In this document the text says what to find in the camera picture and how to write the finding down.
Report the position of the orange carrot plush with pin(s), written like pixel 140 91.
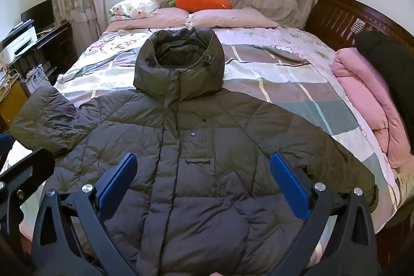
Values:
pixel 203 1

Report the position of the white printer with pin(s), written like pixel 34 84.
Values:
pixel 19 41

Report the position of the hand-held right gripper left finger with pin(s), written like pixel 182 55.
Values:
pixel 118 185

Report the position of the dark desk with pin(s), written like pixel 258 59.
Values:
pixel 55 46

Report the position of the black monitor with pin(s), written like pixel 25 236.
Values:
pixel 38 15

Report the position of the pink pillow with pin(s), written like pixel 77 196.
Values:
pixel 152 19
pixel 233 19

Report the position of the folded pink quilt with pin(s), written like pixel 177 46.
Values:
pixel 365 91

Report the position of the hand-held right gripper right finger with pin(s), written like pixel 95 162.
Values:
pixel 289 187

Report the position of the black garment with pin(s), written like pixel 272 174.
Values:
pixel 391 62

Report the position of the patchwork bed cover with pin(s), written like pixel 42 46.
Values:
pixel 284 82

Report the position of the brown wooden cabinet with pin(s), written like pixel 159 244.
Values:
pixel 11 101

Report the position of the floral pillow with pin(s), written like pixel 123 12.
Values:
pixel 132 8

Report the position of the dark wooden headboard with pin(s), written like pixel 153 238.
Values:
pixel 333 15

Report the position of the sticker sheet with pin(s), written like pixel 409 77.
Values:
pixel 358 25

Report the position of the dark green puffer jacket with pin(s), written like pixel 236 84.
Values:
pixel 200 140

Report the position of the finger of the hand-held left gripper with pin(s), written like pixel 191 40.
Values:
pixel 5 146
pixel 30 169

